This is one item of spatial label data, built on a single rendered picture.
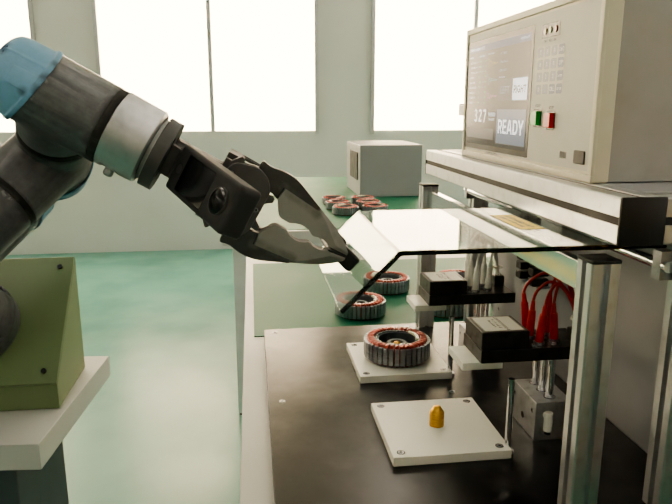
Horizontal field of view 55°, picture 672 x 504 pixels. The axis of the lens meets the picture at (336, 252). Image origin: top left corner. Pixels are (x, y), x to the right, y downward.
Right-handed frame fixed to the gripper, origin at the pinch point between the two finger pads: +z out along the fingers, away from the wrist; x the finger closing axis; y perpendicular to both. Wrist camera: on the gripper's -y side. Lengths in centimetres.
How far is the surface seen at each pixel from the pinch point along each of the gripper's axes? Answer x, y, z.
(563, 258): -10.9, 1.2, 22.3
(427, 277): 1.5, 37.8, 24.2
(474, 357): 5.2, 12.8, 25.8
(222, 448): 102, 151, 34
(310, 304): 24, 80, 19
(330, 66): -70, 486, 28
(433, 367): 13.4, 32.9, 31.2
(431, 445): 17.0, 8.9, 25.1
